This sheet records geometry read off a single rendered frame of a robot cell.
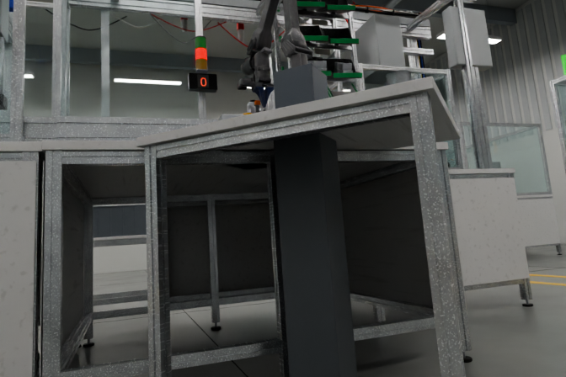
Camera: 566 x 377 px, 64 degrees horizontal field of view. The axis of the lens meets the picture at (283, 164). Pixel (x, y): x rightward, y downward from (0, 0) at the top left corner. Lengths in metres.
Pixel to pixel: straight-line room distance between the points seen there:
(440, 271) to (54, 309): 1.08
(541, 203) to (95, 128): 6.93
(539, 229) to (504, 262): 4.58
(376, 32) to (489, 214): 1.36
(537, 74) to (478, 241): 9.23
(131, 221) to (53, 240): 2.11
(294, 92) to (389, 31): 1.80
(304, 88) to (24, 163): 0.89
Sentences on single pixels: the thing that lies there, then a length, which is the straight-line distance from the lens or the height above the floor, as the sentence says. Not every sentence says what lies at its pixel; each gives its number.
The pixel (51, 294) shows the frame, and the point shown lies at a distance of 1.54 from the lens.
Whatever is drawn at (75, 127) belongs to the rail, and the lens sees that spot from 1.64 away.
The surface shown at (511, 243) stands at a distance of 3.17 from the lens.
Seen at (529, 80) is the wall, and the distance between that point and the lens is 12.14.
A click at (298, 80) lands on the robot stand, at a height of 1.01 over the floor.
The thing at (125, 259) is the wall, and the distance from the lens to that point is 12.24.
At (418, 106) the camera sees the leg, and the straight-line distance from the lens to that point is 1.13.
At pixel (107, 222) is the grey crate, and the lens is 3.62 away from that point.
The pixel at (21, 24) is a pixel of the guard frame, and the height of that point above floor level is 1.25.
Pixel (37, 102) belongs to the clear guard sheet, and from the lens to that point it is 2.95.
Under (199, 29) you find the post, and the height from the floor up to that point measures 1.46.
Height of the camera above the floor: 0.51
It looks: 9 degrees up
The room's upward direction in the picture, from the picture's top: 4 degrees counter-clockwise
